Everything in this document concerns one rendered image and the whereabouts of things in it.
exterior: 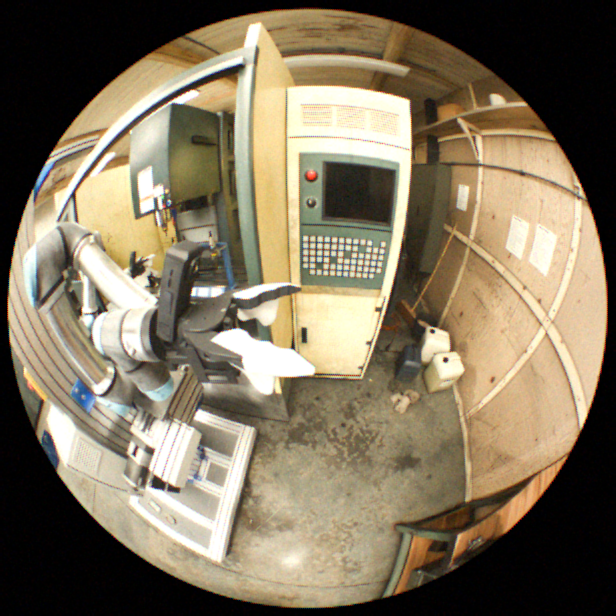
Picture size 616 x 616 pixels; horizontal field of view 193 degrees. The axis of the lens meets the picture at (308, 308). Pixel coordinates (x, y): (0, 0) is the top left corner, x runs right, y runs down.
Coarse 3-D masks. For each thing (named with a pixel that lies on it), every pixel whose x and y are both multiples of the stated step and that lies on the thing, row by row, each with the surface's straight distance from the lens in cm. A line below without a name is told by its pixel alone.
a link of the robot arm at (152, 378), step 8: (136, 368) 35; (144, 368) 36; (152, 368) 37; (160, 368) 38; (128, 376) 39; (136, 376) 36; (144, 376) 36; (152, 376) 37; (160, 376) 38; (168, 376) 41; (136, 384) 39; (144, 384) 38; (152, 384) 38; (160, 384) 39; (168, 384) 40; (144, 392) 40; (152, 392) 39; (160, 392) 40; (168, 392) 41; (160, 400) 42
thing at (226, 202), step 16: (224, 112) 205; (224, 128) 199; (224, 144) 195; (224, 160) 191; (224, 176) 189; (224, 192) 188; (176, 208) 222; (192, 208) 218; (224, 208) 189; (176, 224) 226; (224, 224) 192; (224, 240) 197; (240, 240) 220; (240, 256) 216
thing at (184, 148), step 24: (144, 120) 170; (168, 120) 146; (192, 120) 164; (216, 120) 194; (144, 144) 159; (168, 144) 139; (192, 144) 158; (216, 144) 187; (144, 168) 154; (168, 168) 135; (192, 168) 153; (216, 168) 182; (192, 192) 150; (144, 216) 157
